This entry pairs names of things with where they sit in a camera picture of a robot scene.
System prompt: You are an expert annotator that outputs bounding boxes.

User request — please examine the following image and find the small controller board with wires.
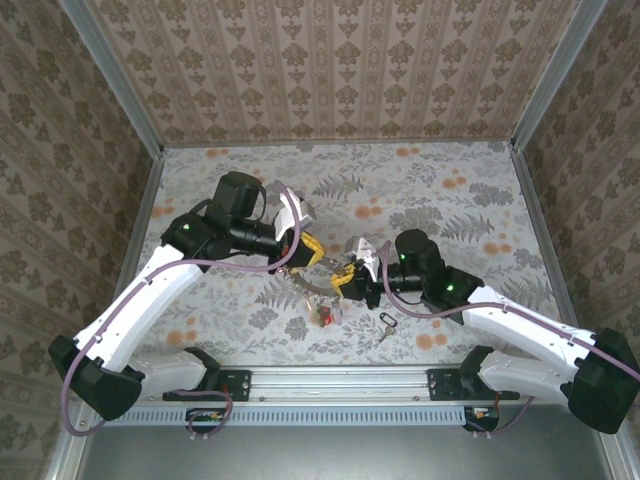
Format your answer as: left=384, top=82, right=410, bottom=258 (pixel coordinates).
left=463, top=405, right=502, bottom=432
left=185, top=407, right=227, bottom=425

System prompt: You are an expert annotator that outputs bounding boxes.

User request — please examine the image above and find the aluminium lower frame rail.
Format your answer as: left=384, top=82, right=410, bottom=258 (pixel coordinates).
left=598, top=430, right=640, bottom=480
left=39, top=399, right=96, bottom=480

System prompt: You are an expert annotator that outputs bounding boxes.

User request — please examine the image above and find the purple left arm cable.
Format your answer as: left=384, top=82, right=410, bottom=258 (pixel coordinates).
left=59, top=180, right=304, bottom=442

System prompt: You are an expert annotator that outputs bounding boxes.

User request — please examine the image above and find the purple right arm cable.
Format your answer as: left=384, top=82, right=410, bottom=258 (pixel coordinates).
left=377, top=240, right=640, bottom=442

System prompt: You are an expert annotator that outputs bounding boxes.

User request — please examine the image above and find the grey slotted cable duct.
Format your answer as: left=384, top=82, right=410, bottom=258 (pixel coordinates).
left=114, top=404, right=501, bottom=427

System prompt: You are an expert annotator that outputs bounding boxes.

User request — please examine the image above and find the floral table cover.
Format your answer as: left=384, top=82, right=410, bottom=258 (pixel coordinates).
left=97, top=141, right=586, bottom=370

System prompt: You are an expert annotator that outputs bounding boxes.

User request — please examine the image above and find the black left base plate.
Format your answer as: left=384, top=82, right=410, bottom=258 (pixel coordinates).
left=162, top=368, right=252, bottom=403

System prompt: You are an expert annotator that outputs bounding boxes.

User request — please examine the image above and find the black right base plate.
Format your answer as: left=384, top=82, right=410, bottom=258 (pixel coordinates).
left=426, top=367, right=501, bottom=403

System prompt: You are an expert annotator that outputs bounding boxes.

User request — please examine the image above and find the aluminium side frame rail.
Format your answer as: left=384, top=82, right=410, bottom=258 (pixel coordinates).
left=508, top=142, right=584, bottom=334
left=107, top=147, right=166, bottom=321

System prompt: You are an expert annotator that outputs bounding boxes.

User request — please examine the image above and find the key with black tag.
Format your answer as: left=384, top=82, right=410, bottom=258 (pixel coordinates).
left=375, top=311, right=400, bottom=345

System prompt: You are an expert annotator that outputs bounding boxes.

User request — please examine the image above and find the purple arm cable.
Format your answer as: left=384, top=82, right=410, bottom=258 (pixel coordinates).
left=377, top=240, right=640, bottom=442
left=59, top=180, right=304, bottom=442

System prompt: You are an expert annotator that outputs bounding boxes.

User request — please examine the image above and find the aluminium frame post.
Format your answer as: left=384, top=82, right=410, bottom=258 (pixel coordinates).
left=58, top=0, right=166, bottom=159
left=508, top=0, right=609, bottom=151

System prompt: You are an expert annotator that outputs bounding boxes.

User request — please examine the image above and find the grey metal panel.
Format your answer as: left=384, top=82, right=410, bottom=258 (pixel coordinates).
left=74, top=423, right=621, bottom=480

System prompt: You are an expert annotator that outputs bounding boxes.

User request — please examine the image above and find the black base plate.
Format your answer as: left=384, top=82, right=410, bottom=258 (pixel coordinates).
left=162, top=368, right=252, bottom=403
left=426, top=367, right=501, bottom=403

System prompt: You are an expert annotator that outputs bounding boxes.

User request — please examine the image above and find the metal keyring of small rings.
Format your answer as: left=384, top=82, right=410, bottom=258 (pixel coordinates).
left=281, top=257, right=352, bottom=307

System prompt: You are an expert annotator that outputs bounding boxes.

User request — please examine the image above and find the aluminium mounting rail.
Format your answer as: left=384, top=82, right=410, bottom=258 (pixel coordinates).
left=144, top=366, right=521, bottom=404

